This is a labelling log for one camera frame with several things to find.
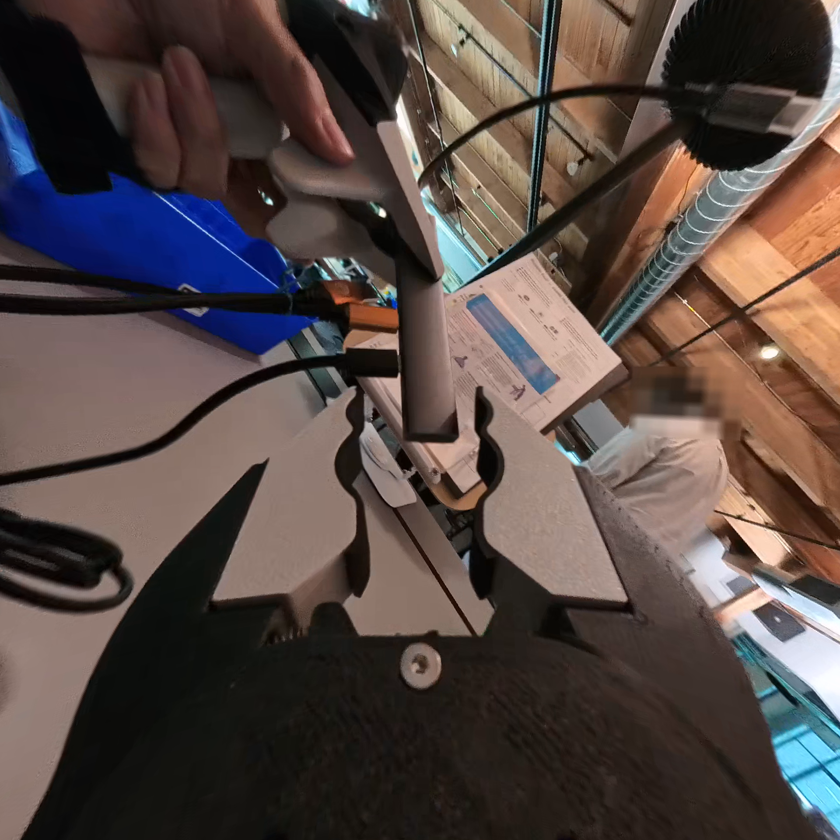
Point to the silver ventilation duct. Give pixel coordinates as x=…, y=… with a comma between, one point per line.
x=709, y=216

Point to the instruction sheet on wooden stand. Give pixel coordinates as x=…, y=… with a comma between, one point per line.
x=525, y=341

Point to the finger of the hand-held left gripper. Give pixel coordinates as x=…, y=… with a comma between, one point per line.
x=407, y=197

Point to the blue plastic bin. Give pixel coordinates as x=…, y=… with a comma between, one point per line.
x=164, y=249

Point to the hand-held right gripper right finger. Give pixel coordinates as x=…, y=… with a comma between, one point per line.
x=544, y=525

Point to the grey usb hub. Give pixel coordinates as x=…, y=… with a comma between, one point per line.
x=426, y=354

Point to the person's left hand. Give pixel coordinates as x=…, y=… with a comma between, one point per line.
x=216, y=39

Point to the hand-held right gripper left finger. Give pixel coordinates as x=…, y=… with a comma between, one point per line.
x=295, y=518

